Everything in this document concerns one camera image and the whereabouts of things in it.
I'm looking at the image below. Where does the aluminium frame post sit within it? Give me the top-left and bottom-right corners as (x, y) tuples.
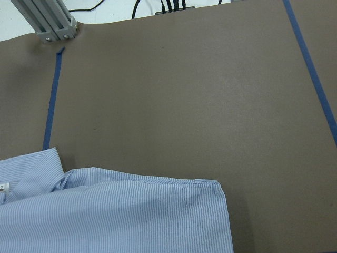
(12, 0), (78, 43)

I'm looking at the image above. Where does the light blue striped shirt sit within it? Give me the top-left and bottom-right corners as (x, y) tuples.
(1, 148), (234, 252)

